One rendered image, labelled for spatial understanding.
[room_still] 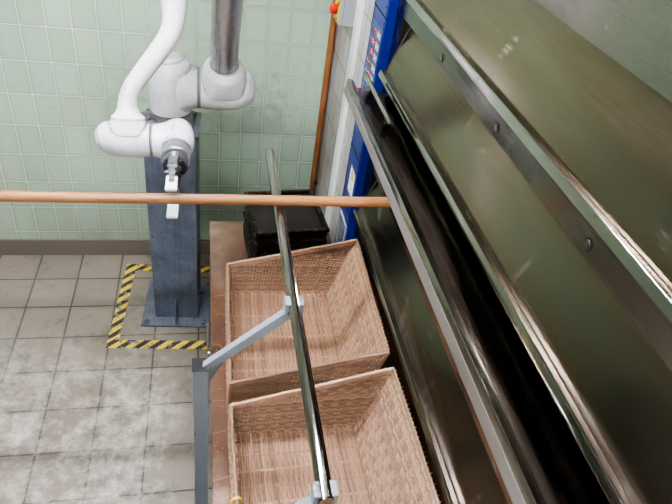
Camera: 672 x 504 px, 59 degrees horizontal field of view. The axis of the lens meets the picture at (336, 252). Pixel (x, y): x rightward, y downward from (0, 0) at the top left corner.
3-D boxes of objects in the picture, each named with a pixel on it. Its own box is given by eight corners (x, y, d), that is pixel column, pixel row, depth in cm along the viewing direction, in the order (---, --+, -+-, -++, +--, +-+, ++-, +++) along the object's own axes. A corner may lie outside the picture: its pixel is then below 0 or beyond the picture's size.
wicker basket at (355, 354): (348, 291, 235) (359, 236, 218) (377, 410, 192) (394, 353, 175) (223, 292, 226) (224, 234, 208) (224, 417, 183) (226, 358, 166)
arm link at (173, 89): (150, 99, 237) (147, 44, 223) (197, 101, 241) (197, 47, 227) (148, 118, 224) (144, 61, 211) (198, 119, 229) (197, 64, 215)
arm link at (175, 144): (191, 164, 187) (191, 174, 183) (161, 163, 186) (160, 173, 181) (191, 138, 182) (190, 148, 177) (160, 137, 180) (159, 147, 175)
